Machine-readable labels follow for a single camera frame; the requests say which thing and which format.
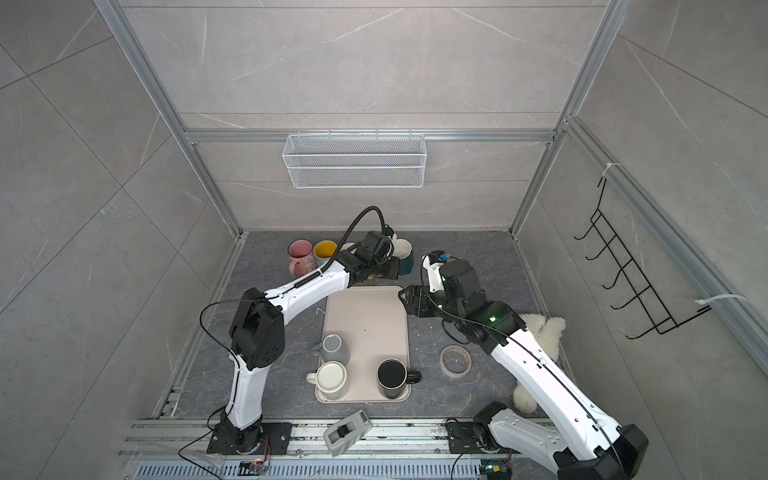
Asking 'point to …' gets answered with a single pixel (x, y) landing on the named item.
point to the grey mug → (333, 348)
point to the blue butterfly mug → (323, 251)
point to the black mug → (393, 376)
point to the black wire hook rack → (646, 296)
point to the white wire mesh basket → (354, 161)
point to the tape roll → (455, 361)
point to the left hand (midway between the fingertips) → (400, 259)
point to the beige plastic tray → (372, 321)
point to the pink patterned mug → (302, 258)
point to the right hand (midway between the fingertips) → (409, 291)
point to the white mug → (330, 377)
